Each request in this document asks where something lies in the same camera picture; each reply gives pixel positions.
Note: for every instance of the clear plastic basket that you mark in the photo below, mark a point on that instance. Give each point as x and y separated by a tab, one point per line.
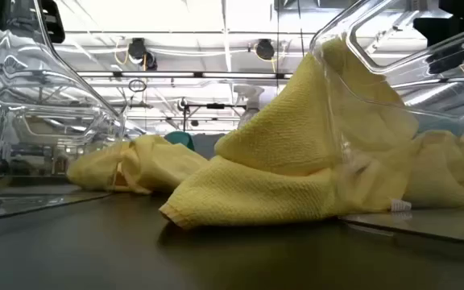
34	100
437	92

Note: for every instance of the yellow microfiber towel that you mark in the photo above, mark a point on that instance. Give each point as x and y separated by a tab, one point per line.
256	181
155	161
449	173

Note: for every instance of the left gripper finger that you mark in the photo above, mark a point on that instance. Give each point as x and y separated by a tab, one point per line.
55	22

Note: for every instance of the clear spray bottle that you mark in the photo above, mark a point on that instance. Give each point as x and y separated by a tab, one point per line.
252	100

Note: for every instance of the grey cloth cover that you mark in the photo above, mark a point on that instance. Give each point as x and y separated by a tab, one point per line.
205	146

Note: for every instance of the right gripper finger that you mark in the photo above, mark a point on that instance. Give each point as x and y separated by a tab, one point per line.
435	30

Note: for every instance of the black boom stand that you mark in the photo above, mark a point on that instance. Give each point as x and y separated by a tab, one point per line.
216	106

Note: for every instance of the long ceiling light bar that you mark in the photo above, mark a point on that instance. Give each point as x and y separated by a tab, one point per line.
155	75

